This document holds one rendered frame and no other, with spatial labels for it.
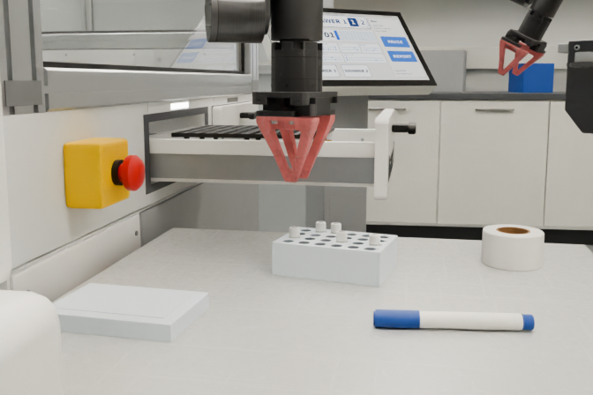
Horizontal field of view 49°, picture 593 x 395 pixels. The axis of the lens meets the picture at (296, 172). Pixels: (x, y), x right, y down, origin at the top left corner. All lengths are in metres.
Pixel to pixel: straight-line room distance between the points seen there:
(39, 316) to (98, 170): 0.50
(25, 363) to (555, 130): 3.93
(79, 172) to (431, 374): 0.42
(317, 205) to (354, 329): 1.47
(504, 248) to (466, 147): 3.22
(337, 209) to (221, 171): 1.14
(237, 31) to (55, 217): 0.27
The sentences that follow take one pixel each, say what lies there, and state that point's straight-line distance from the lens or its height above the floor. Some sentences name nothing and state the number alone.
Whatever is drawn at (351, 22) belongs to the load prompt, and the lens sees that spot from 2.10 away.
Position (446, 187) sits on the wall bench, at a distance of 4.02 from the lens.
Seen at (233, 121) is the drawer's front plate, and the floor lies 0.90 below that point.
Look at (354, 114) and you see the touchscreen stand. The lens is 2.04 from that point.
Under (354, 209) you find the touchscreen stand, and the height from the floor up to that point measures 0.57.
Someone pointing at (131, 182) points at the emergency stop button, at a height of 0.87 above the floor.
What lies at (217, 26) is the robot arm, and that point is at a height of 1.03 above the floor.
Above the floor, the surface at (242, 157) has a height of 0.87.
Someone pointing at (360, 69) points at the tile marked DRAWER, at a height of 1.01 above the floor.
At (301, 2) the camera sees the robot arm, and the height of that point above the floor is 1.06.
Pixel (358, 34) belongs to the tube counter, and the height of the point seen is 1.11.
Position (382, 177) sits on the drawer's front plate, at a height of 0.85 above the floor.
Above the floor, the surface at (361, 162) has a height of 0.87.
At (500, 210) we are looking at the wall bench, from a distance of 4.09.
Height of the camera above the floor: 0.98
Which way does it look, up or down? 8 degrees down
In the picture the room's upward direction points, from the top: straight up
